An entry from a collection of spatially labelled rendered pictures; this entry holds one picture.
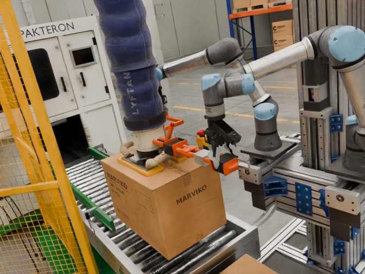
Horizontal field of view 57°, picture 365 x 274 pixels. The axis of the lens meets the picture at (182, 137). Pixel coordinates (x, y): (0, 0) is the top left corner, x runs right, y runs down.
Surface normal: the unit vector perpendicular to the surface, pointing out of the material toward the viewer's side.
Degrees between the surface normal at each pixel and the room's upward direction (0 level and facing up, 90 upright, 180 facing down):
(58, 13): 90
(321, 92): 90
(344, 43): 83
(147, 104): 74
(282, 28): 90
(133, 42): 80
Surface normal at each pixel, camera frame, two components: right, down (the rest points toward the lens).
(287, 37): -0.73, 0.32
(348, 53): -0.07, 0.22
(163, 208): 0.59, 0.17
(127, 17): 0.17, -0.02
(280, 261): -0.18, -0.93
